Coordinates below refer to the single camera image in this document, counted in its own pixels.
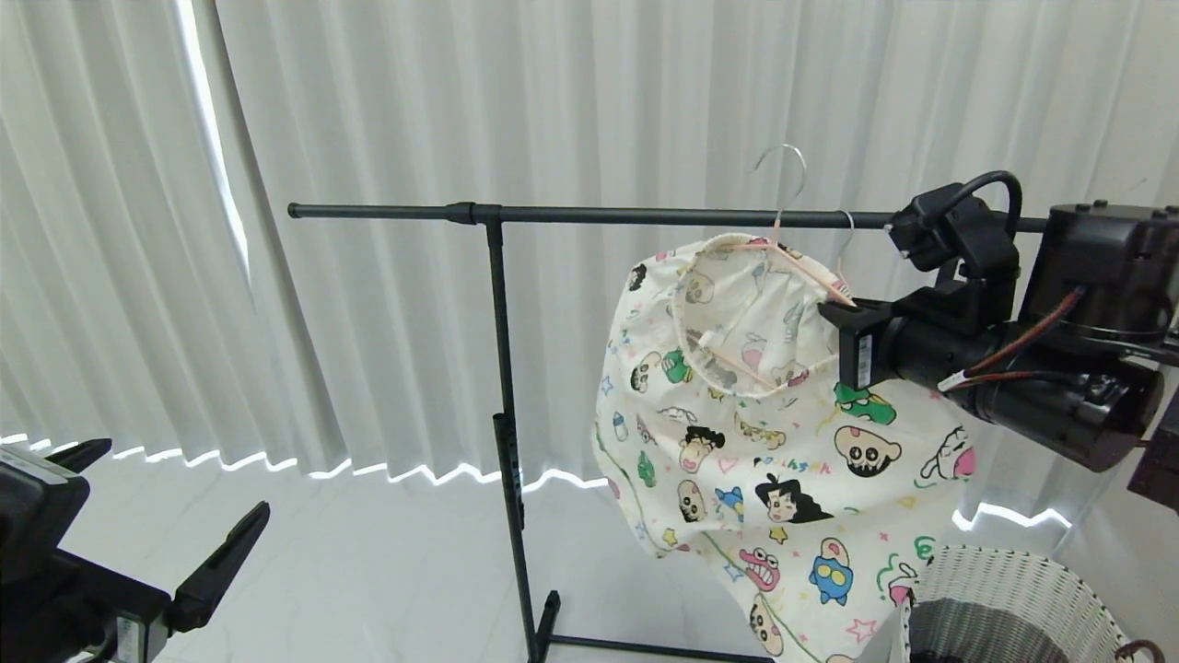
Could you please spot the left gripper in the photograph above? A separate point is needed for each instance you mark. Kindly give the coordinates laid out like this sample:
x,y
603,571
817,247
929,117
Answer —
x,y
74,617

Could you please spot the black clothes rack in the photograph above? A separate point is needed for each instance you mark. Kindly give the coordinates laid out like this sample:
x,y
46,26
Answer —
x,y
599,215

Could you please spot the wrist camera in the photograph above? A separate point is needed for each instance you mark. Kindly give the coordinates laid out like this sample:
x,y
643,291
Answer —
x,y
37,516
958,239

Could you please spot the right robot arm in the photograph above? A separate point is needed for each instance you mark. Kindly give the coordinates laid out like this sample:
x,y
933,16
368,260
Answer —
x,y
1096,267

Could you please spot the white curtain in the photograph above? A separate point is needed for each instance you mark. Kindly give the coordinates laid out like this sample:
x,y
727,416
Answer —
x,y
368,138

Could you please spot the cream printed garment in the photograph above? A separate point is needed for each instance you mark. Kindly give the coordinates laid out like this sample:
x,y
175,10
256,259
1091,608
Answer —
x,y
783,460

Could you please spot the white laundry basket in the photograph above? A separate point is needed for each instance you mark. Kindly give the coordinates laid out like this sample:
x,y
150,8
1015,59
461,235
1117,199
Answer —
x,y
1013,580

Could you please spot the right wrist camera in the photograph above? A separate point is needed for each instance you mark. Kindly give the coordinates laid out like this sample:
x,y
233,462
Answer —
x,y
958,239

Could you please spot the pink clothes hanger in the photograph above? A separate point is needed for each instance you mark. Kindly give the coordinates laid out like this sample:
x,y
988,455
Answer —
x,y
838,262
816,275

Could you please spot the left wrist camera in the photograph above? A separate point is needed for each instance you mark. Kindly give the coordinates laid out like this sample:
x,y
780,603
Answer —
x,y
37,516

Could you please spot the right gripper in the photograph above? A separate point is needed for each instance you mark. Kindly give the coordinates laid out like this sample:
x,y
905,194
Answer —
x,y
1013,405

